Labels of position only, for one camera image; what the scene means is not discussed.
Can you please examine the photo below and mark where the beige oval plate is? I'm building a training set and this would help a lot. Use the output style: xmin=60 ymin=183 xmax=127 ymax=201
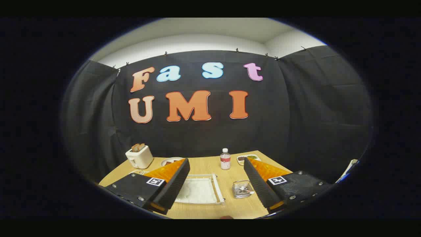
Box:
xmin=161 ymin=157 xmax=185 ymax=167

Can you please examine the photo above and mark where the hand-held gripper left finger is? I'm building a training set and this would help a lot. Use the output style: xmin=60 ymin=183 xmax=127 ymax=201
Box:
xmin=105 ymin=158 xmax=190 ymax=215

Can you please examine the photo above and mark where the white toaster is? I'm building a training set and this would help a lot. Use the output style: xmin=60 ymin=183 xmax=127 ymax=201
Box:
xmin=125 ymin=145 xmax=154 ymax=169

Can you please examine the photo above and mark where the white divided snack tray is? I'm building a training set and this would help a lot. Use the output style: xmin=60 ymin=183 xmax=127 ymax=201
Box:
xmin=237 ymin=154 xmax=261 ymax=166

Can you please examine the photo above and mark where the clear bottle red label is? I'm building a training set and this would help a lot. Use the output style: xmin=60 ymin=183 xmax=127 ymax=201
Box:
xmin=220 ymin=148 xmax=231 ymax=170

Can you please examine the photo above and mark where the white wire dish rack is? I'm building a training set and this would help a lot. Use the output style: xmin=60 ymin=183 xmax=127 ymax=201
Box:
xmin=130 ymin=170 xmax=226 ymax=205

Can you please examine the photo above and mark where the black backdrop cloth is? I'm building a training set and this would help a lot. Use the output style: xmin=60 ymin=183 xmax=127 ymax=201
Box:
xmin=61 ymin=46 xmax=374 ymax=185

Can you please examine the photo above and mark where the silver wire basket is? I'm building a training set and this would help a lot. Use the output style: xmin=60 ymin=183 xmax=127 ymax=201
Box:
xmin=232 ymin=180 xmax=254 ymax=199

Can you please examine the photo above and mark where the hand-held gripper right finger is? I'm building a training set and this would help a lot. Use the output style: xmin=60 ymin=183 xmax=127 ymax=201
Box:
xmin=243 ymin=157 xmax=333 ymax=214

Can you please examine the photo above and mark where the white and blue object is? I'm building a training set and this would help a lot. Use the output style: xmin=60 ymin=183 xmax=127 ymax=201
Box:
xmin=335 ymin=159 xmax=359 ymax=183

